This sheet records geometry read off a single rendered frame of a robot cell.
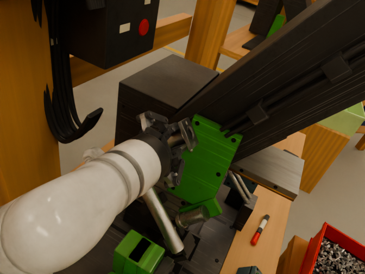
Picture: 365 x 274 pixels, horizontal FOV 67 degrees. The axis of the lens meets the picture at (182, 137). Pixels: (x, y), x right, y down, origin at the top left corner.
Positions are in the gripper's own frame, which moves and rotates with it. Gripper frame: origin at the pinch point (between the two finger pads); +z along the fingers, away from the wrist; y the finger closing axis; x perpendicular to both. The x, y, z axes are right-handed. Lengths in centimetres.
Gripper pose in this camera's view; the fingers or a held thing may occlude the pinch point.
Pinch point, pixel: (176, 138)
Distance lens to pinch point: 51.7
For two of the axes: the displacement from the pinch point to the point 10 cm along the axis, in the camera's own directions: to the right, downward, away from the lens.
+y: -3.7, -9.2, -1.2
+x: -8.5, 2.9, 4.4
